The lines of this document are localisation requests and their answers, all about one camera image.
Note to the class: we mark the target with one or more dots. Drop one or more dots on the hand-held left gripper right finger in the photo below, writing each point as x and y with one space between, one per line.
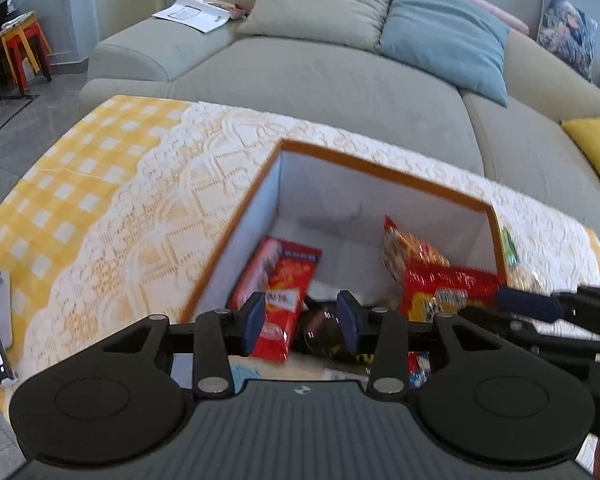
347 321

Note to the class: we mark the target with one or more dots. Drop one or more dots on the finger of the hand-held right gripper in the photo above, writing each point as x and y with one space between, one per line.
527 302
545 342

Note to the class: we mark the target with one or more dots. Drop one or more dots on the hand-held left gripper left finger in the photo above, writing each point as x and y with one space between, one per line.
255 321

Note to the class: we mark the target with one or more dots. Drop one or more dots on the red and blue snack packet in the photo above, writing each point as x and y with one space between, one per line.
419 370
285 280

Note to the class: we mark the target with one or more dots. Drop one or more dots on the red and yellow snack packet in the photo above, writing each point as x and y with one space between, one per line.
445 285

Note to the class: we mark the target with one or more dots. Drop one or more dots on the white box with orange rim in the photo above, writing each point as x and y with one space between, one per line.
330 190

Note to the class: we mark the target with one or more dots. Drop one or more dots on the dark snack packet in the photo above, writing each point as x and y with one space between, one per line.
325 332

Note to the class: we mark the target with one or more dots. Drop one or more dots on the green candy wrapper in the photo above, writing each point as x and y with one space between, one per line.
508 247

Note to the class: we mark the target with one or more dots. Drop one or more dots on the orange printed snack packet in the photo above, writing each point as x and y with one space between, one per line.
410 252

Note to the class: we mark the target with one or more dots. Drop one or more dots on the yellow checked lace tablecloth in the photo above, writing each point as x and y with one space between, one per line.
130 210

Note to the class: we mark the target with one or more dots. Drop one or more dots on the grey fabric sofa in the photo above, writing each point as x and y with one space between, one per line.
330 85

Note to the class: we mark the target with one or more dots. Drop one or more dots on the printed cushion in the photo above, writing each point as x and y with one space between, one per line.
565 30

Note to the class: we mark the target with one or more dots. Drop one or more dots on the blue cushion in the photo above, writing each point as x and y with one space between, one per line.
445 40

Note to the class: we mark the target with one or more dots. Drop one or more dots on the pink cushion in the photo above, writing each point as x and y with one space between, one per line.
495 12

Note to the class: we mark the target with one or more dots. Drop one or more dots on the colourful magazine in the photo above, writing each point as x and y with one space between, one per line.
232 9

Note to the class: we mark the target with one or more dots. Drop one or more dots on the white magazine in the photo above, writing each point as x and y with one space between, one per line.
190 14

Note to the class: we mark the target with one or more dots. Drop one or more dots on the beige cushion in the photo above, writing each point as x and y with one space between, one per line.
320 5

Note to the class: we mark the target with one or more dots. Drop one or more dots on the red plastic stool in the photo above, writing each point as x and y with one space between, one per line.
27 60

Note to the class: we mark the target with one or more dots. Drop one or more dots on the yellow plastic stool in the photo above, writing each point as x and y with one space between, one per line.
20 30

